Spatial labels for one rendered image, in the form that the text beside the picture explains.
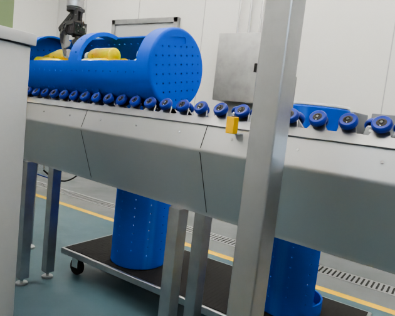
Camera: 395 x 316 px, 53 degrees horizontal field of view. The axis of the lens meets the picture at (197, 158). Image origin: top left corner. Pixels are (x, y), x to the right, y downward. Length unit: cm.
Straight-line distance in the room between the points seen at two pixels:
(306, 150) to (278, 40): 32
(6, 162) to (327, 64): 378
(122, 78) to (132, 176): 35
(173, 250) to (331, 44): 371
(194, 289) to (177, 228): 29
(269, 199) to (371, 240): 30
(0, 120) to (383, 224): 118
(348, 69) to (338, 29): 45
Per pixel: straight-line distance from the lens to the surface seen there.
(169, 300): 141
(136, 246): 201
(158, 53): 138
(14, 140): 150
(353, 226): 102
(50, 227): 222
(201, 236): 144
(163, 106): 131
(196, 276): 150
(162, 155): 130
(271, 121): 80
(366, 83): 456
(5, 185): 151
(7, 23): 157
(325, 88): 465
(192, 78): 151
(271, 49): 82
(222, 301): 184
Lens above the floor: 94
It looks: 6 degrees down
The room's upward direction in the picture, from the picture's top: 6 degrees clockwise
